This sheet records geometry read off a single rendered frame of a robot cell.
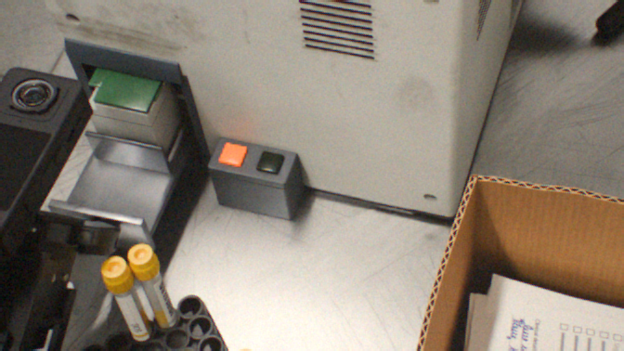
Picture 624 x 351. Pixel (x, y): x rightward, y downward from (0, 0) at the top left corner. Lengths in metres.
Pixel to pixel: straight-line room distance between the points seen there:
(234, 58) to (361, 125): 0.10
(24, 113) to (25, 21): 1.55
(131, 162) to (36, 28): 1.39
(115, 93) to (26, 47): 1.39
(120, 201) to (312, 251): 0.14
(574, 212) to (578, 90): 0.23
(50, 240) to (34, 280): 0.02
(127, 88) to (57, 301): 0.16
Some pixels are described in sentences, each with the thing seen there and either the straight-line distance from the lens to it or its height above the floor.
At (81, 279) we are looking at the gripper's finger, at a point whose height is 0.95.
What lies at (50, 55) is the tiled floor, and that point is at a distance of 2.18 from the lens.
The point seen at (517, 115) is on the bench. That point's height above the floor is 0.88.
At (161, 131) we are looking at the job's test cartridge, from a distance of 0.83.
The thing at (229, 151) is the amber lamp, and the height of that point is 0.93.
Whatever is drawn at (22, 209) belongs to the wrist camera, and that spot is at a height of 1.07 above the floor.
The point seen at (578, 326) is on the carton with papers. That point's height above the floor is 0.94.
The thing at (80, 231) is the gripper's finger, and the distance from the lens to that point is 0.72.
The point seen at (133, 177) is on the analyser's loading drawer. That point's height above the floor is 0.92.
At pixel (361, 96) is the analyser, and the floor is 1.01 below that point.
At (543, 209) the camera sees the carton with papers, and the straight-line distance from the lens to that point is 0.71.
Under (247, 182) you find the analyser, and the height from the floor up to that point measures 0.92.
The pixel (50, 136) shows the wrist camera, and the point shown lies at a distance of 0.69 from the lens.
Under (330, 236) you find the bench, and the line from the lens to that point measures 0.85.
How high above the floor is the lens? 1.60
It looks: 56 degrees down
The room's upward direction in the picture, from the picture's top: 9 degrees counter-clockwise
